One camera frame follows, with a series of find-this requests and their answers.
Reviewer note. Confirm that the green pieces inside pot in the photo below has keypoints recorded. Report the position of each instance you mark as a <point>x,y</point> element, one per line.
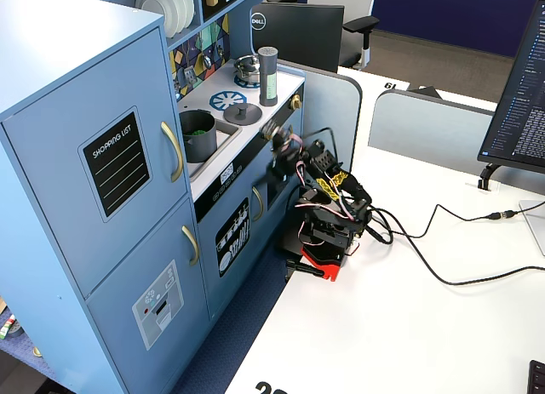
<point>196,133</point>

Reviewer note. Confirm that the gray pot lid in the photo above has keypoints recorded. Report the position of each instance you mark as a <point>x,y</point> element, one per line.
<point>251,115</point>

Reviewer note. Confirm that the white plate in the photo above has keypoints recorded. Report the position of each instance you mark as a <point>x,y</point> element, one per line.
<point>179,7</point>
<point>191,4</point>
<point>153,9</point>

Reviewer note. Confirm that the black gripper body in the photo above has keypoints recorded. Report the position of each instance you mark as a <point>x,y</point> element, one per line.
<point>276,152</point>

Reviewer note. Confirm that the fridge door with shopping list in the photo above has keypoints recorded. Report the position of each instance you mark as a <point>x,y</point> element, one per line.
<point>51,177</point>

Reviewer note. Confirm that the light blue desk divider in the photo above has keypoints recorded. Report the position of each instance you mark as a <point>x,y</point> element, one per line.
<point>426,130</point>
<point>332,113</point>

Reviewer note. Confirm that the black table clamp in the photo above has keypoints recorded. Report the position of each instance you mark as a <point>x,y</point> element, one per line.
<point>304,268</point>

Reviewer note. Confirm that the gray plastic pot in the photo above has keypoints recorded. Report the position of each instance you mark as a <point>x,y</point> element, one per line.
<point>202,149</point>

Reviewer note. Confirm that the steel pot with lid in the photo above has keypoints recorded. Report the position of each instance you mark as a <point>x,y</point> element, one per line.
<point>246,72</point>

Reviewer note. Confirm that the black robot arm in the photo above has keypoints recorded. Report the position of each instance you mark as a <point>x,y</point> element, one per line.
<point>349,185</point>

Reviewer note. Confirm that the green red white packet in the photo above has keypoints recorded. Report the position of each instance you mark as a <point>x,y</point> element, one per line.
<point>6,328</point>

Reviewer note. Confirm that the silver laptop stand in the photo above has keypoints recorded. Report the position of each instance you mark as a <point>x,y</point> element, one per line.
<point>536,224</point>

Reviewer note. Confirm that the gray salt shaker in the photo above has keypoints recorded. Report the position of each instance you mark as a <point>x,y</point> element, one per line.
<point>268,79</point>

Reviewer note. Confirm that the fridge door with ice dispenser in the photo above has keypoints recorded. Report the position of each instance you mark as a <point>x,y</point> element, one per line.
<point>123,292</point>

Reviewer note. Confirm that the black keyboard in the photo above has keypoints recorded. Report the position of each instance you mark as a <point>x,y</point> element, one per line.
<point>537,381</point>

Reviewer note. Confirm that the metal slotted spatula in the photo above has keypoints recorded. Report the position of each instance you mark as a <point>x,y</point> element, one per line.
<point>189,75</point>

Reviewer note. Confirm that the blue dishwasher door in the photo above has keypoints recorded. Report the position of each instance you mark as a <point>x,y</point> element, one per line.
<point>204,258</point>

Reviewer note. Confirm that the gold stove knob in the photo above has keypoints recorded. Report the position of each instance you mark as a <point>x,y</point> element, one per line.
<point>295,101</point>

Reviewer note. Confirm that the black Dell monitor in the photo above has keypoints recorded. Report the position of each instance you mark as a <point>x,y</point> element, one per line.
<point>298,36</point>

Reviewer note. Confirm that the monitor showing code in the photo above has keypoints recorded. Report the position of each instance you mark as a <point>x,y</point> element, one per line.
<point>523,113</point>

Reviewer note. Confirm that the black and red robot base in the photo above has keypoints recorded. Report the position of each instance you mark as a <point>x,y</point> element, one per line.
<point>328,241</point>

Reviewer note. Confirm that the metal hanging utensil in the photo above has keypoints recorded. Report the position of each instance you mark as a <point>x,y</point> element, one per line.
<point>220,51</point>

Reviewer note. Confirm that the blue wooden toy kitchen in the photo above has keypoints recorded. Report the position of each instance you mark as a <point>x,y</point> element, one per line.
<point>64,49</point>

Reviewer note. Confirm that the small gold object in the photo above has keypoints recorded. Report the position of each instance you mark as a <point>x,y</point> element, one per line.
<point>37,352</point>

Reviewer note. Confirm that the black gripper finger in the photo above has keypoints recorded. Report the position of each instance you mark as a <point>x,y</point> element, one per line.
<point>287,167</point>
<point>274,167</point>

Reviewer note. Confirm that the black monitor mount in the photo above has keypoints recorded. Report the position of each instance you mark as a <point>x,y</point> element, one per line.
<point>485,175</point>

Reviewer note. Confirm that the metal ladle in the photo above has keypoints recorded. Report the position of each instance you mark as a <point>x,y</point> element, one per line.
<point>207,62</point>

